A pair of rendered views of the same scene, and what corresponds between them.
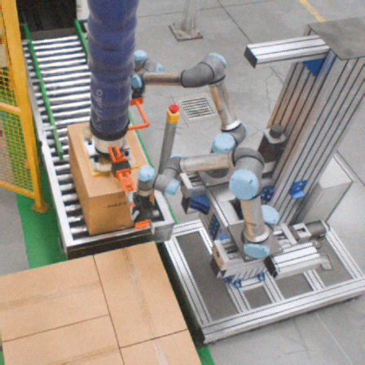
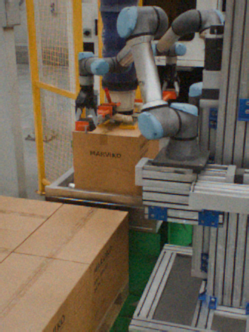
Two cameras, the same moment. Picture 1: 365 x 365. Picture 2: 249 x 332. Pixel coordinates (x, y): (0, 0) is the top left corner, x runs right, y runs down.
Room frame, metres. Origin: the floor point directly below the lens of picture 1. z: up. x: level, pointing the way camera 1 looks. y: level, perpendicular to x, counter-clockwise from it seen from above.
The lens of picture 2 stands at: (-0.41, -1.76, 1.72)
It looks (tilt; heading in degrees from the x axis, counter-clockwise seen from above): 20 degrees down; 39
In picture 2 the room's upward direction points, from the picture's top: straight up
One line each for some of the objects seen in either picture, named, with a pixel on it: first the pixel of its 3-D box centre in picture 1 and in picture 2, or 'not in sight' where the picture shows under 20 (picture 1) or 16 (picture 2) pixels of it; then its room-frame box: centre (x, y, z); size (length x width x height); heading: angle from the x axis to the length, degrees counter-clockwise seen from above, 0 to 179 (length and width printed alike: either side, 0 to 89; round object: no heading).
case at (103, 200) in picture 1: (108, 174); (120, 152); (1.93, 0.16, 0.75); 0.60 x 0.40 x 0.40; 22
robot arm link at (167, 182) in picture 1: (167, 182); (99, 66); (1.39, -0.16, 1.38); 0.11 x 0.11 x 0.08; 73
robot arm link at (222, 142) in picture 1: (222, 147); (201, 95); (1.83, -0.47, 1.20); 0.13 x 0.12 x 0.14; 148
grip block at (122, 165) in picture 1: (120, 168); (107, 110); (1.71, 0.08, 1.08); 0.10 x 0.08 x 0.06; 113
